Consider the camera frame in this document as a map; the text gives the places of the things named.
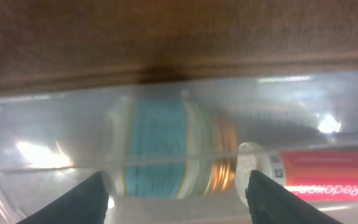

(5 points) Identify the orange tablet tube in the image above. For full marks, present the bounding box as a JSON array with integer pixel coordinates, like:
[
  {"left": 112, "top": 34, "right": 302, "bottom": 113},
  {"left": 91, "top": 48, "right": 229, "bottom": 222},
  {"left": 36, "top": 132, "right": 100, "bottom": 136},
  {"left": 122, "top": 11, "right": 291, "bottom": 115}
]
[{"left": 235, "top": 142, "right": 358, "bottom": 203}]

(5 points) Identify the clear plastic container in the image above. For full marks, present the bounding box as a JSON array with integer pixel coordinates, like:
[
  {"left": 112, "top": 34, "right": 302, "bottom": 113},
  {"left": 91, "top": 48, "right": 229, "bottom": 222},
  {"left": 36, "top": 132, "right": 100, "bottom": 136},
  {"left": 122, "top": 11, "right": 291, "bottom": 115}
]
[{"left": 0, "top": 70, "right": 358, "bottom": 223}]

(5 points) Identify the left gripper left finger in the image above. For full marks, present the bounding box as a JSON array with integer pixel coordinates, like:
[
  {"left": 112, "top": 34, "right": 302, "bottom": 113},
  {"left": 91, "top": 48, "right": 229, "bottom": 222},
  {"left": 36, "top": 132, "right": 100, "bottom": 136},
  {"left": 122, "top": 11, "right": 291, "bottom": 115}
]
[{"left": 18, "top": 172, "right": 109, "bottom": 224}]

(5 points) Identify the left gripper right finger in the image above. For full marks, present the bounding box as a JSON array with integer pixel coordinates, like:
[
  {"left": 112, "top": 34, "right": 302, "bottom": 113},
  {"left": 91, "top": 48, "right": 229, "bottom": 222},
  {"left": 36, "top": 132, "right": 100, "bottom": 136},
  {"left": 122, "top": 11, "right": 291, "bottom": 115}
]
[{"left": 244, "top": 170, "right": 341, "bottom": 224}]

